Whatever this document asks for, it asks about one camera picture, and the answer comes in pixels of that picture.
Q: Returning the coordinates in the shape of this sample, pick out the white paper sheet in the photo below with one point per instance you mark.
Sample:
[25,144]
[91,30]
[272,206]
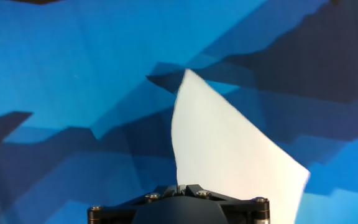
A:
[222,149]

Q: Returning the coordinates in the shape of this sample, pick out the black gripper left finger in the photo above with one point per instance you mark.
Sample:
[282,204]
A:
[117,213]

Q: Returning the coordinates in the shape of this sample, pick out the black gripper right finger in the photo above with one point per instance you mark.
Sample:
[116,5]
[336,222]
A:
[244,210]

